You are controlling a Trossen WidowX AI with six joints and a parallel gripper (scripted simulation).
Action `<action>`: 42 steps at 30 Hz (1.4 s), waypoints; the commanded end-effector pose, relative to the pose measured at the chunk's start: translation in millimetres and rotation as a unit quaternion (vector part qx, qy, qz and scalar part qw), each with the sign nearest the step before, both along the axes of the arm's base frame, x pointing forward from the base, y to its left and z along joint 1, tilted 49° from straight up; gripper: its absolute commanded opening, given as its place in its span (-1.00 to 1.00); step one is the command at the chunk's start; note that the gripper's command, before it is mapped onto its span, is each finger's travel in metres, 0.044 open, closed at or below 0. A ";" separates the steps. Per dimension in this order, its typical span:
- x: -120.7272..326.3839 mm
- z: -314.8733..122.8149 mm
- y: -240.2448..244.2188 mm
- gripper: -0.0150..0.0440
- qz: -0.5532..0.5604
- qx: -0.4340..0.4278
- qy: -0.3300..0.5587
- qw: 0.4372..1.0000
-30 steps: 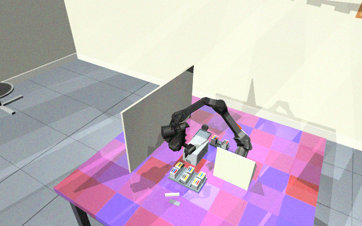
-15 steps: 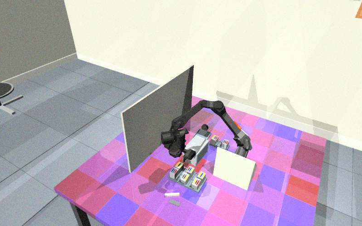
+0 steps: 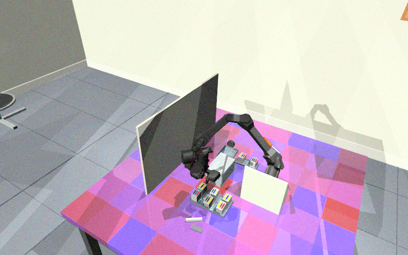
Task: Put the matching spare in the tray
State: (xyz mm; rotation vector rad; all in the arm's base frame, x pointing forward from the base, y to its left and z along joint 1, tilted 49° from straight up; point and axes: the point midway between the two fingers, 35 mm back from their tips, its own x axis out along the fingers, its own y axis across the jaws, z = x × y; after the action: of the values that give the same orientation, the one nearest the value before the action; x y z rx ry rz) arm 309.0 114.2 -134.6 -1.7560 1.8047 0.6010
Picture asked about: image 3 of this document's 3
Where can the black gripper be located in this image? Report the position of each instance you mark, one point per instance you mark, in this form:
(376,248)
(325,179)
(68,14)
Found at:
(212,175)

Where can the black cylinder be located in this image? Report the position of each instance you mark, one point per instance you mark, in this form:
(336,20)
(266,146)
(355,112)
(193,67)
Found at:
(231,143)

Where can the grey flat panel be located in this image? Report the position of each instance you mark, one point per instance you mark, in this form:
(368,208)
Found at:
(162,136)

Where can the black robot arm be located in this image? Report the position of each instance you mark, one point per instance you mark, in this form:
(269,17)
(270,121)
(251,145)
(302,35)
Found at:
(272,157)

